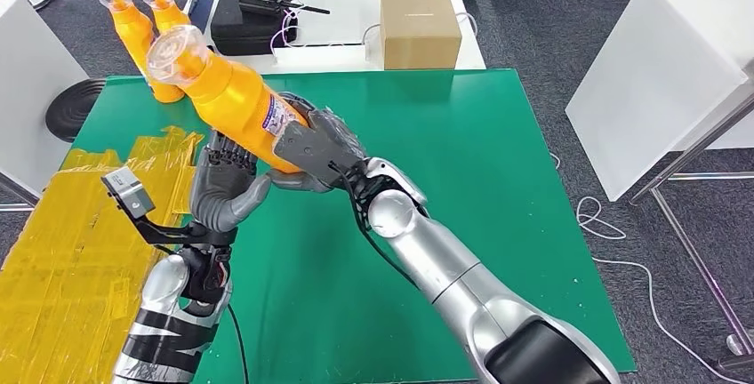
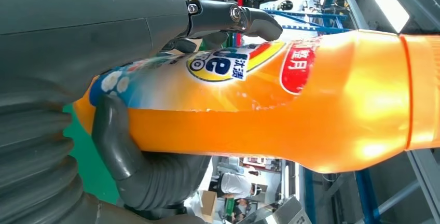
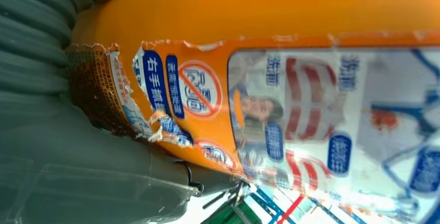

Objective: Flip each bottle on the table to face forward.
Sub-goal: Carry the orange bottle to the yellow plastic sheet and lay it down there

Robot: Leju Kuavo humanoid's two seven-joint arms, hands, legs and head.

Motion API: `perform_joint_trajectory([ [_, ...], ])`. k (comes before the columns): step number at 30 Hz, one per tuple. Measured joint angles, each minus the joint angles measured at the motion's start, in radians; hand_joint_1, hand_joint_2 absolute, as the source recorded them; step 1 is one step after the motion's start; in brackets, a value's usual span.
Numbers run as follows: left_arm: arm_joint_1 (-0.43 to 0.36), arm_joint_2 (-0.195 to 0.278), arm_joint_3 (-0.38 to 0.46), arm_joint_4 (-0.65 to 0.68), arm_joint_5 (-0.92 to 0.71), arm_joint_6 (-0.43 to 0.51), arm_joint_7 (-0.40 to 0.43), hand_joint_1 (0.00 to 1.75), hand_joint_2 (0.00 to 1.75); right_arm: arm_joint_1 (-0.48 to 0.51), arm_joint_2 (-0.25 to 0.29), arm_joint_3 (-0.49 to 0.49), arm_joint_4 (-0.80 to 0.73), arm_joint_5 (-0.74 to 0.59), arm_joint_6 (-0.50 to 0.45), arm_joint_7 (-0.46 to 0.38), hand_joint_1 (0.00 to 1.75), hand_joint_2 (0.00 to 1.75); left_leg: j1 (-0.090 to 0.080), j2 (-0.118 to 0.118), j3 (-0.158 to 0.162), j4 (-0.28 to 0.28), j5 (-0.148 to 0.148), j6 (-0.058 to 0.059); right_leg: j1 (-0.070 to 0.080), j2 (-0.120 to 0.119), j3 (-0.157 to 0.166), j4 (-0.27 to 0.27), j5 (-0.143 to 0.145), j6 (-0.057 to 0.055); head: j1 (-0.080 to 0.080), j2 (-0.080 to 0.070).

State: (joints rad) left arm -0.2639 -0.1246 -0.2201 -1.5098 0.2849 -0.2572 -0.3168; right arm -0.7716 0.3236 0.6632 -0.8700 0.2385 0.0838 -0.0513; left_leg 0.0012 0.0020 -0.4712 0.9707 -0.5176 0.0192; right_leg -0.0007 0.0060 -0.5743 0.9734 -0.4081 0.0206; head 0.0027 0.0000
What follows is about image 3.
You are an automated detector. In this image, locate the green plastic crate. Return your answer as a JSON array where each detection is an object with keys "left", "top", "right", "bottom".
[{"left": 201, "top": 200, "right": 264, "bottom": 224}]

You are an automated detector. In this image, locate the blue metal rack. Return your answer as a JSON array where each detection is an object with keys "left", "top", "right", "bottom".
[{"left": 249, "top": 186, "right": 368, "bottom": 224}]

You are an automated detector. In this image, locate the red post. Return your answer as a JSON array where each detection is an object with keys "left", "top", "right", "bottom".
[{"left": 277, "top": 194, "right": 306, "bottom": 224}]

